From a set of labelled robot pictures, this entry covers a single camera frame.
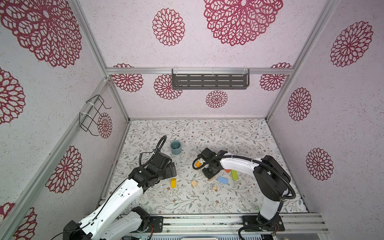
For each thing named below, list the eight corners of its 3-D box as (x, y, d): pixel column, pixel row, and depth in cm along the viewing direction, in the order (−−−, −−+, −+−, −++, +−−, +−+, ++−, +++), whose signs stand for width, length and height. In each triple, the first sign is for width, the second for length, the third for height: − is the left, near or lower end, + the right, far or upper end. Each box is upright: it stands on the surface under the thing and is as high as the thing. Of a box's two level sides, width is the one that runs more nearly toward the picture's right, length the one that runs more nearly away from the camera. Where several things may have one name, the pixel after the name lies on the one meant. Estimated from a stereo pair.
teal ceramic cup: (170, 155, 102) (169, 150, 97) (171, 146, 107) (170, 140, 102) (181, 155, 102) (181, 150, 97) (182, 146, 107) (181, 140, 102)
